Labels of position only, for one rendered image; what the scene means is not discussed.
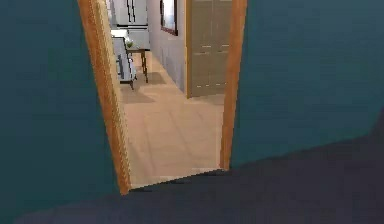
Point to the beige tall cupboard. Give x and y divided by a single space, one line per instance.
208 50

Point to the dark wooden table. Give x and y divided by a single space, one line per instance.
142 55

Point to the green plant in bowl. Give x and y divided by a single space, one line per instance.
129 43

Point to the grey fridge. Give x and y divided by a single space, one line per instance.
131 13

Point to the orange wooden door frame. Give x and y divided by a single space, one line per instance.
110 93

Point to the dark framed wall picture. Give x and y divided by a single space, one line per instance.
168 15

